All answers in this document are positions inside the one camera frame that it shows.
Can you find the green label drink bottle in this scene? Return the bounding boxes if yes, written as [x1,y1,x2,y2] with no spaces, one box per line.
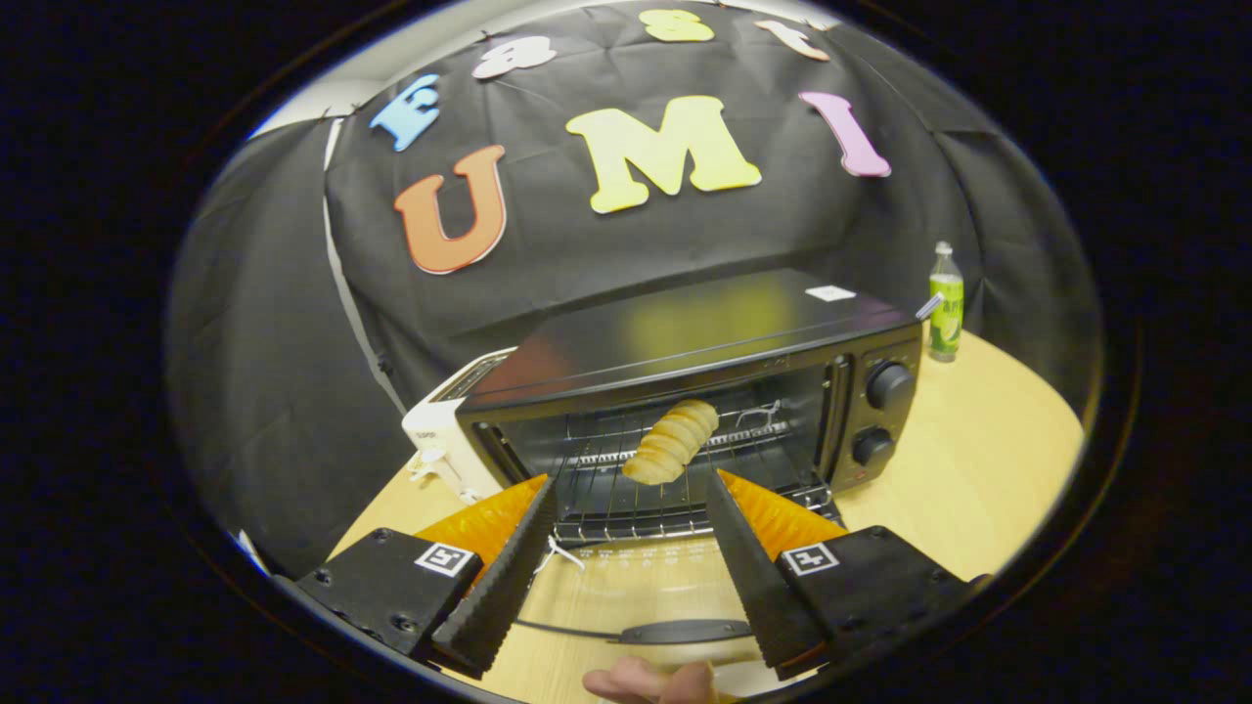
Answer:
[927,242,965,364]

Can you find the sliced yellow bread roll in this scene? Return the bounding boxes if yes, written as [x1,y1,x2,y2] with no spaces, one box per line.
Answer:
[622,399,721,487]

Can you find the white pop-up toaster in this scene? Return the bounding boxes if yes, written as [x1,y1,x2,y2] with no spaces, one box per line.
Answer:
[401,347,519,505]

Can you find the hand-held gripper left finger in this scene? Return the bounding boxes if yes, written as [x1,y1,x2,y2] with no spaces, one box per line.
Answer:
[293,476,560,681]

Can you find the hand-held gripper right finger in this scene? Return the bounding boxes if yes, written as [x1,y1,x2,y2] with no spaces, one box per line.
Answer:
[704,469,989,682]

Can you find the black toaster oven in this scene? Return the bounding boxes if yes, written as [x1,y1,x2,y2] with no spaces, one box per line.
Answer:
[455,269,925,648]

